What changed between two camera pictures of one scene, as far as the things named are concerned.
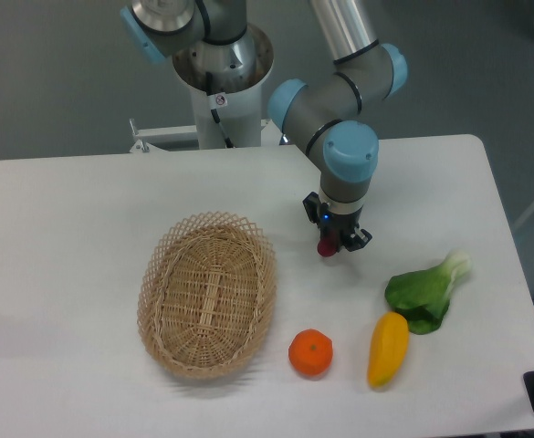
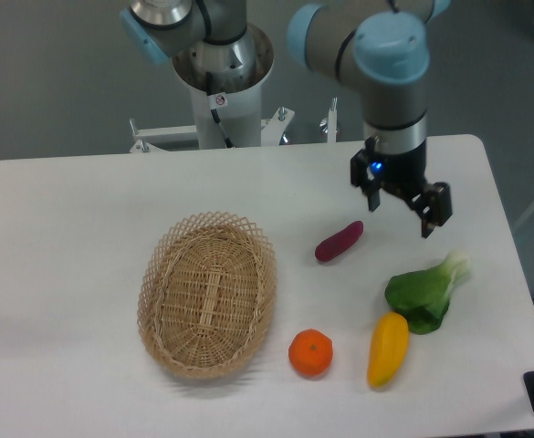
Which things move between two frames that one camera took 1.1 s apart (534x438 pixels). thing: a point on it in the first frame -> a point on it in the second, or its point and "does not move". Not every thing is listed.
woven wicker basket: x=206 y=295 does not move
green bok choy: x=423 y=296 does not move
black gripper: x=341 y=227 -> x=403 y=170
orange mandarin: x=310 y=352 does not move
